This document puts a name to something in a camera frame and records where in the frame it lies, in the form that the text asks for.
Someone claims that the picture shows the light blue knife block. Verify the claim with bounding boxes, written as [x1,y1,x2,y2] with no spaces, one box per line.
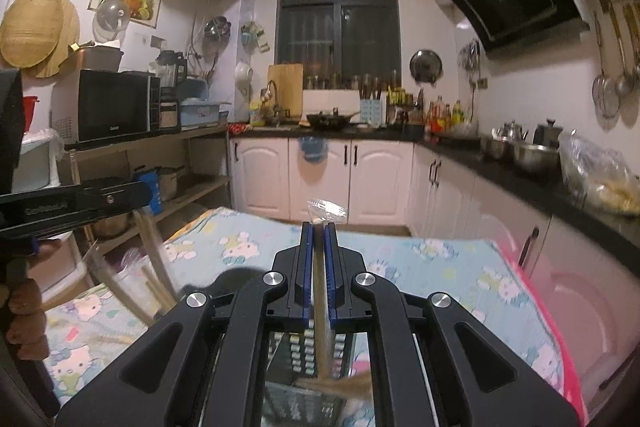
[359,98,386,128]

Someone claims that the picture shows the black microwave oven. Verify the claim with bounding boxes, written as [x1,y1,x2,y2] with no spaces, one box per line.
[52,69,162,146]

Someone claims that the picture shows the kitchen faucet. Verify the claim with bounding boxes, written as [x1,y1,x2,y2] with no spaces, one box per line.
[259,80,281,124]

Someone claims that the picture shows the green perforated utensil holder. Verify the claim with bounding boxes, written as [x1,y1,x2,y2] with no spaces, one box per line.
[212,268,374,427]

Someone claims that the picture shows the hanging whisk bundle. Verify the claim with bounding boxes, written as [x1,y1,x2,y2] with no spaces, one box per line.
[457,40,481,74]

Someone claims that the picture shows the steel kettle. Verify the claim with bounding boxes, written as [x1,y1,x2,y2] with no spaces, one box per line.
[492,119,530,144]

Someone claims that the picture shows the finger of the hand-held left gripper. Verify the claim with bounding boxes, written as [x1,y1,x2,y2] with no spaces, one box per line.
[70,178,153,231]

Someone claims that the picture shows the glass pot lid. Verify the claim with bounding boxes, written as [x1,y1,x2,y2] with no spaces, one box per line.
[94,0,132,44]

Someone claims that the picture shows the cartoon cat printed blanket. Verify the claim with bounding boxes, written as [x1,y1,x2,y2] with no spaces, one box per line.
[42,206,569,427]

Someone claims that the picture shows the wooden cutting board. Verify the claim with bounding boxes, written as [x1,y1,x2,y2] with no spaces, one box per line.
[267,63,305,121]

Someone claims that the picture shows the hanging steel bowl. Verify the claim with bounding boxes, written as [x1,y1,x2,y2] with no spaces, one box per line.
[203,16,232,42]

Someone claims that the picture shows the wire mesh strainer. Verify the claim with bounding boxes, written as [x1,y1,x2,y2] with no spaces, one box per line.
[592,11,621,119]

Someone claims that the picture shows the black wok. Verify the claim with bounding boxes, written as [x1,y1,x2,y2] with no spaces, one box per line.
[305,107,362,130]

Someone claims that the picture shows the stainless steel pot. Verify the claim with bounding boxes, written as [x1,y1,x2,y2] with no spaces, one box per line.
[512,142,561,176]

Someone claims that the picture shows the small black appliance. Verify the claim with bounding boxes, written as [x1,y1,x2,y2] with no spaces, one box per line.
[159,99,182,134]

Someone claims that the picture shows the black blender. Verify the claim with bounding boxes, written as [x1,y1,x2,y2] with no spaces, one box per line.
[155,50,189,91]

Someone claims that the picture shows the black kettle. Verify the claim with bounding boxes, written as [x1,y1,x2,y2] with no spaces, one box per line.
[532,118,566,151]

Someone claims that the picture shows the round woven bamboo tray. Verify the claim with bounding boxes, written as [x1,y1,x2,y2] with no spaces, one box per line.
[0,0,66,68]

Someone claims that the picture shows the light blue dish bin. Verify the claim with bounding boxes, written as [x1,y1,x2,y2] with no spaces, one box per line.
[178,99,231,128]

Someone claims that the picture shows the large steel stockpot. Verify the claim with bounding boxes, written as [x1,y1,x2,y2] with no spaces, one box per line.
[91,206,134,241]

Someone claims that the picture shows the red plastic basin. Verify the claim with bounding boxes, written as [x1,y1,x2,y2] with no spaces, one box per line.
[22,94,40,136]

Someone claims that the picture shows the black kitchen countertop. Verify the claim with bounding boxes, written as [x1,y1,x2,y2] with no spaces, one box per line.
[227,123,640,254]

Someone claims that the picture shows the steel pot lid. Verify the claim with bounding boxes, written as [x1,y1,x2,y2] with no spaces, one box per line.
[409,49,444,83]

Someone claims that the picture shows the blue plastic bag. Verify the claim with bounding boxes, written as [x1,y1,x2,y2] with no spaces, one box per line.
[298,135,329,166]

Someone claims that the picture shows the hanging kitchen tools bundle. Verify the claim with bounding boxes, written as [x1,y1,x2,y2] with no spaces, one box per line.
[241,20,271,54]

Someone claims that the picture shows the round wooden board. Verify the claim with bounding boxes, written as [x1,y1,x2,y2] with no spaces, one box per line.
[29,0,81,79]

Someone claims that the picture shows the wooden chopstick pair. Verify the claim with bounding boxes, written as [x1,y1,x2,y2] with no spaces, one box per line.
[306,198,348,380]
[82,206,177,331]

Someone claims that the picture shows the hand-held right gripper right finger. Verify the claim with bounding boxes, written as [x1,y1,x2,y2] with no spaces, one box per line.
[324,221,586,427]

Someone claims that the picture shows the person's left hand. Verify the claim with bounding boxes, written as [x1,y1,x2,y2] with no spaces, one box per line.
[7,238,49,361]

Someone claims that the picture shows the row of sauce bottles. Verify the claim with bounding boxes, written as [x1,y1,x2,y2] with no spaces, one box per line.
[384,86,479,134]

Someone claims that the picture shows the row of hanging ladles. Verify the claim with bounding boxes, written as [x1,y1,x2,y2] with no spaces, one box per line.
[599,0,640,98]

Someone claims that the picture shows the white lower kitchen cabinets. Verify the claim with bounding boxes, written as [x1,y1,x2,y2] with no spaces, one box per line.
[227,136,640,408]

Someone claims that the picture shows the clear plastic food bag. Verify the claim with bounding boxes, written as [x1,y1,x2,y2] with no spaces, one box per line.
[558,129,640,216]

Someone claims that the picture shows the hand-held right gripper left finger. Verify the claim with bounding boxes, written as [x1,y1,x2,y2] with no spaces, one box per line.
[55,221,317,427]

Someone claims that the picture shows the hanging white bowl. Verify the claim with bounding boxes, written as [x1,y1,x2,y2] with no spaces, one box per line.
[234,61,255,98]

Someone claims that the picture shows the pink blanket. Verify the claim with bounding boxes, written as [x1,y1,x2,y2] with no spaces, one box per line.
[492,238,587,424]

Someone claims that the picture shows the wooden shelf rack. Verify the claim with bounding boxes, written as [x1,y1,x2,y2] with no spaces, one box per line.
[65,123,234,259]

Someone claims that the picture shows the dark framed window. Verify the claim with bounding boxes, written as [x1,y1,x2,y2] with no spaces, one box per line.
[276,0,403,84]

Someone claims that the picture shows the small steel pot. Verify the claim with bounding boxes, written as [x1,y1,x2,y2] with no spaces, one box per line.
[155,165,187,204]

